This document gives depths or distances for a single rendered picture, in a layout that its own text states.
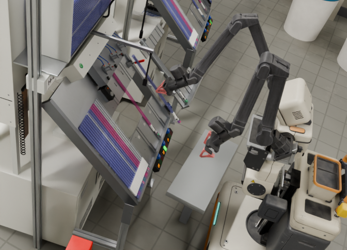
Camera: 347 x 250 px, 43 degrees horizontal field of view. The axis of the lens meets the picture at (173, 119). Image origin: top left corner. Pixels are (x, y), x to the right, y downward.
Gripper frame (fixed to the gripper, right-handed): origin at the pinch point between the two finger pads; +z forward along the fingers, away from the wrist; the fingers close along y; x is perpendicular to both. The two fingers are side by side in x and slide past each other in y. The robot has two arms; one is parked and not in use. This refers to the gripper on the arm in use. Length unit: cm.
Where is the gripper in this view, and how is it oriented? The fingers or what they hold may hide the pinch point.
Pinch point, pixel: (157, 90)
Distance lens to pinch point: 251.4
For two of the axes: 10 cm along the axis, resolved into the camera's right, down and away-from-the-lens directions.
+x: 5.0, 7.2, 4.7
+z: -8.3, 2.4, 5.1
